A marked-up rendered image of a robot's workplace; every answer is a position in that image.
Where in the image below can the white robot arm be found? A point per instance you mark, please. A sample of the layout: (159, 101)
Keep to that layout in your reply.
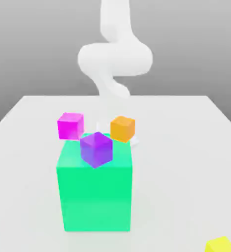
(115, 59)

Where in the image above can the small orange cube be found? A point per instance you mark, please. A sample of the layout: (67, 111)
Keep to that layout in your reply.
(122, 129)

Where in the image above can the small purple cube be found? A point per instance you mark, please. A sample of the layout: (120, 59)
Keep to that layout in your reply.
(96, 150)

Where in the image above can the small magenta cube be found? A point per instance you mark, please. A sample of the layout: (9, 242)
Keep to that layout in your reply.
(70, 127)

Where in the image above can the small yellow cube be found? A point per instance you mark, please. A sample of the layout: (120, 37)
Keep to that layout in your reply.
(219, 246)

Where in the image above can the large green box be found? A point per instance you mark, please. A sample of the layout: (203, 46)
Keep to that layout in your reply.
(95, 193)

